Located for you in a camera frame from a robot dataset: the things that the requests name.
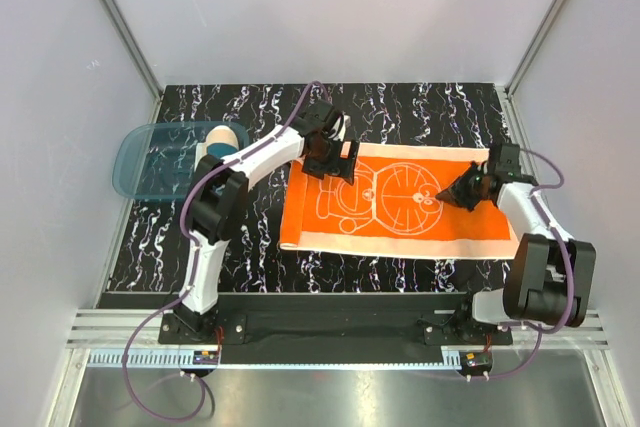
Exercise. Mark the left small circuit board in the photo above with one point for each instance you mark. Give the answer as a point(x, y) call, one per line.
point(206, 357)

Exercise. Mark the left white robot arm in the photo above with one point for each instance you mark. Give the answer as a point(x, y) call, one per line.
point(216, 204)

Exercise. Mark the aluminium frame rail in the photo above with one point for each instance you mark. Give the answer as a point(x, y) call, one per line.
point(115, 327)

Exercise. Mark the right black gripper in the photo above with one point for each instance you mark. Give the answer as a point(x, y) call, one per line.
point(470, 187)

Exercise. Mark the orange and cream Doraemon towel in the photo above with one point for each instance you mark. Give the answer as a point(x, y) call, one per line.
point(391, 209)

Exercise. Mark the translucent blue plastic tray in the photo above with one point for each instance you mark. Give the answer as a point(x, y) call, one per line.
point(156, 161)

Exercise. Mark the slotted white cable duct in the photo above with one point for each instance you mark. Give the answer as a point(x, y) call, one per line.
point(433, 359)

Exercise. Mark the right small circuit board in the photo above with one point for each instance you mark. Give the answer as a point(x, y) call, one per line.
point(478, 360)

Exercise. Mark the small circuit board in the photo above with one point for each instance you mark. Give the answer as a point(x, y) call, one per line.
point(206, 357)
point(478, 360)

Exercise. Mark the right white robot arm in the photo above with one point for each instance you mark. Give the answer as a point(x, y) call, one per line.
point(549, 283)

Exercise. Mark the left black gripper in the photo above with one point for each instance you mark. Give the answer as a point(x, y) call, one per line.
point(331, 164)

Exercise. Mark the teal and cream Doraemon towel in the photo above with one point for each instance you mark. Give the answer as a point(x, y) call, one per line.
point(220, 141)

